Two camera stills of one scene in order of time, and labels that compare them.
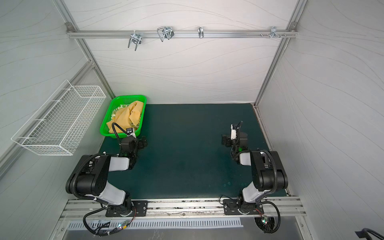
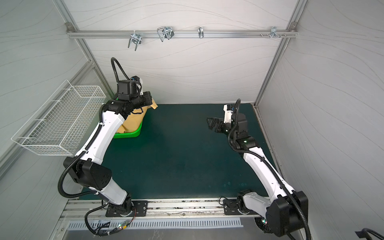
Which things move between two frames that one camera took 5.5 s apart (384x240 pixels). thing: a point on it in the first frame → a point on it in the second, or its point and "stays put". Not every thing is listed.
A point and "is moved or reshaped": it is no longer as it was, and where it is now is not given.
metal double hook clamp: x=167 y=31 stays put
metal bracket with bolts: x=274 y=33 stays put
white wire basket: x=59 y=125 stays put
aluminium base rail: x=94 y=209 stays put
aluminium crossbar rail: x=185 y=33 stays put
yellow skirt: x=127 y=117 is moved or reshaped
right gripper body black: x=227 y=140 → x=222 y=126
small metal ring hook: x=200 y=31 stays put
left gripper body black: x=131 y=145 → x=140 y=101
